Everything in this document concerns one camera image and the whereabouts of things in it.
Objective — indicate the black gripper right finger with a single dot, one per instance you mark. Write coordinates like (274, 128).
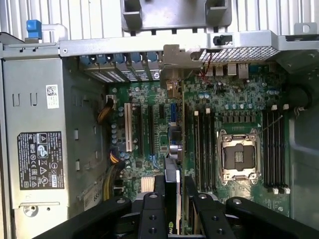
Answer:
(249, 219)

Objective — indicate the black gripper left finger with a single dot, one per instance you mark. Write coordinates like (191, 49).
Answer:
(104, 219)

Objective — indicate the green GPU card black fan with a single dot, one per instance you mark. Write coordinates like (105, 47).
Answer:
(172, 171)

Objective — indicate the silver finned chipset heatsink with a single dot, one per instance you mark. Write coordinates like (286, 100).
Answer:
(148, 184)

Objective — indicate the CPU socket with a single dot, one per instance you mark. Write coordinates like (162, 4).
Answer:
(239, 159)

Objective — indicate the white expansion slot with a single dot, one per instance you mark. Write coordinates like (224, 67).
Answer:
(128, 127)

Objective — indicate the long black expansion slot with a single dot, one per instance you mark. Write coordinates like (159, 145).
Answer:
(151, 127)
(140, 129)
(187, 129)

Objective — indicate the short black expansion slot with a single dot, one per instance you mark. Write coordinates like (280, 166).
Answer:
(162, 112)

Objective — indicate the blue expansion slot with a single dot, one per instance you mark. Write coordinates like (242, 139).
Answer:
(173, 113)

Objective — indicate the silver power supply unit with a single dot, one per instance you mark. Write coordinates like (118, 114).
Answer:
(37, 112)

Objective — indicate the green Dell motherboard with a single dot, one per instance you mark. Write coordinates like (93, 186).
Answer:
(236, 92)

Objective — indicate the blue card retention clip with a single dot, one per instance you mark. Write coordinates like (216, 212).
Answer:
(88, 59)
(152, 57)
(104, 59)
(136, 57)
(120, 58)

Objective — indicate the black and silver PC case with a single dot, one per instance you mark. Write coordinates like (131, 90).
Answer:
(249, 39)

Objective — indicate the blue plastic case latch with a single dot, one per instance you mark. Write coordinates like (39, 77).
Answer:
(33, 28)

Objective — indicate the grey plastic parts rack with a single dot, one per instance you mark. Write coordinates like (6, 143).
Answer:
(174, 15)

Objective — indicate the metal socket cover frame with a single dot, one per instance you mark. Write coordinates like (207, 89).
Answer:
(245, 139)

